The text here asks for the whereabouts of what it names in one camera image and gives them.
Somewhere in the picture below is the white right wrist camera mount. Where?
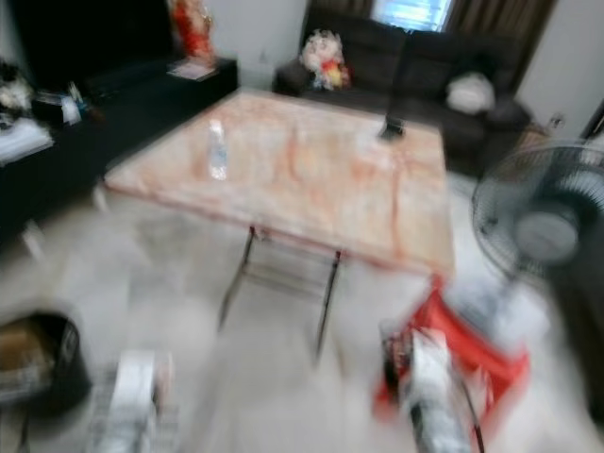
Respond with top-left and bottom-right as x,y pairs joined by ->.
408,329 -> 452,405

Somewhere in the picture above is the pink marble top table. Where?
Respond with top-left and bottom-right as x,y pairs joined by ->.
104,89 -> 457,365

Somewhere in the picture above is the red figurine decoration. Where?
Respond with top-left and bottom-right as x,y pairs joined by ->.
167,0 -> 217,69

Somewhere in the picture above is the white paper stack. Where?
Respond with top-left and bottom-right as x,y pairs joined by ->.
0,119 -> 55,165

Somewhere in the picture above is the bright window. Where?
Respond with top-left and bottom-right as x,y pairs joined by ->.
370,0 -> 456,33

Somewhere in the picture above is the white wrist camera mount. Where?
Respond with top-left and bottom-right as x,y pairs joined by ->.
408,329 -> 452,405
111,350 -> 173,418

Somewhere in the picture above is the white cushion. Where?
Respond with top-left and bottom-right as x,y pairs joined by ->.
445,71 -> 498,116

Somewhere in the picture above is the black sofa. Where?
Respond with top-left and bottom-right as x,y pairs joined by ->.
273,8 -> 535,178

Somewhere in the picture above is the small black stand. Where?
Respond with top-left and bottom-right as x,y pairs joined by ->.
377,112 -> 406,143

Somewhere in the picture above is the brown cardboard piece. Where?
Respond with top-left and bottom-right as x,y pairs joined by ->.
0,322 -> 50,375

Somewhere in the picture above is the black rubbish bin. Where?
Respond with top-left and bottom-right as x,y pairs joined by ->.
0,309 -> 94,418

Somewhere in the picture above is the small white bottle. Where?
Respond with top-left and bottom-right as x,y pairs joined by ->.
59,85 -> 83,126

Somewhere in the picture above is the black television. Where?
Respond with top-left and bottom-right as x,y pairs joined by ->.
8,0 -> 176,92

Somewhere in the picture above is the white plastic bag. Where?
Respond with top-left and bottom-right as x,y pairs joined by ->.
442,272 -> 550,356

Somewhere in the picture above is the grey standing fan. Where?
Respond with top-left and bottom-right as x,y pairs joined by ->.
471,141 -> 604,416

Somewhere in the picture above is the clear plastic water bottle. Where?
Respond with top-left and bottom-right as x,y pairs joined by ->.
207,119 -> 230,182

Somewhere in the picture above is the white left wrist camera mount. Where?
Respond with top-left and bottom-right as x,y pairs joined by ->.
111,350 -> 173,418

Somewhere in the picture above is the black low cabinet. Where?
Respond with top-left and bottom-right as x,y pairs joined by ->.
0,58 -> 240,258

